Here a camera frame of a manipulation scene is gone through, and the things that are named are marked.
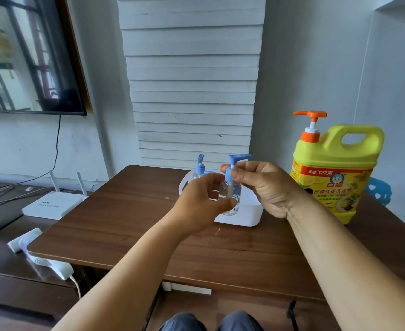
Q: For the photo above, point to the person's right forearm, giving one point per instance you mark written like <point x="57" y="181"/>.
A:
<point x="347" y="272"/>

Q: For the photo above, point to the white plastic container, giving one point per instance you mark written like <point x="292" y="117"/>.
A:
<point x="249" y="213"/>

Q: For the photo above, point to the black flat television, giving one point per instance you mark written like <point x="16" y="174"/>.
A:
<point x="23" y="55"/>

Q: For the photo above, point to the person's left forearm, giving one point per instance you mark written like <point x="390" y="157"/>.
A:
<point x="130" y="275"/>

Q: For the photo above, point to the yellow detergent jug, orange pump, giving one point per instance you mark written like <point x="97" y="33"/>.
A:
<point x="337" y="168"/>

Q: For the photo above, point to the person's left leg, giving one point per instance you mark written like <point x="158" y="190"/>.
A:
<point x="183" y="323"/>

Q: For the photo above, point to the blue plastic stool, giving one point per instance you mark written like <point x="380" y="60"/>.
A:
<point x="380" y="191"/>

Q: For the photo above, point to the white power strip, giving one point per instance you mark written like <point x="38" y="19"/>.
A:
<point x="47" y="261"/>

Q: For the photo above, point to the person's right leg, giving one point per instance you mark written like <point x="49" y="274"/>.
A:
<point x="240" y="322"/>

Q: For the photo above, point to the stack of white foam boards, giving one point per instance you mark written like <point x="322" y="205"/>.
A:
<point x="192" y="82"/>

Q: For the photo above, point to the person's leg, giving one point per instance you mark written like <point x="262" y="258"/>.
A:
<point x="240" y="322"/>
<point x="183" y="323"/>

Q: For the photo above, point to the clear bottle with blue pump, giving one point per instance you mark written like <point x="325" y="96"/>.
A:
<point x="230" y="189"/>
<point x="200" y="168"/>

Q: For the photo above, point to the white router with antennas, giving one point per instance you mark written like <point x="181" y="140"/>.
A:
<point x="50" y="206"/>

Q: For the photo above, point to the dark wooden cabinet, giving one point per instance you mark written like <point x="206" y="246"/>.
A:
<point x="5" y="272"/>

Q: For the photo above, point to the black table leg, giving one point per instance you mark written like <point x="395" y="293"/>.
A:
<point x="292" y="315"/>

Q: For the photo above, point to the white block under table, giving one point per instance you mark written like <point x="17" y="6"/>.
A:
<point x="188" y="288"/>

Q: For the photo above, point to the person's left thumb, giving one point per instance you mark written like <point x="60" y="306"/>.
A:
<point x="225" y="204"/>

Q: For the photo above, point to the person's right thumb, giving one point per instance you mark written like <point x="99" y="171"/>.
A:
<point x="224" y="168"/>

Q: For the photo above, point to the person's right hand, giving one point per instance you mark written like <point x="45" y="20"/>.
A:
<point x="271" y="189"/>

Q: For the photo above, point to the person's left hand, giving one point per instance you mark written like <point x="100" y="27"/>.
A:
<point x="192" y="206"/>

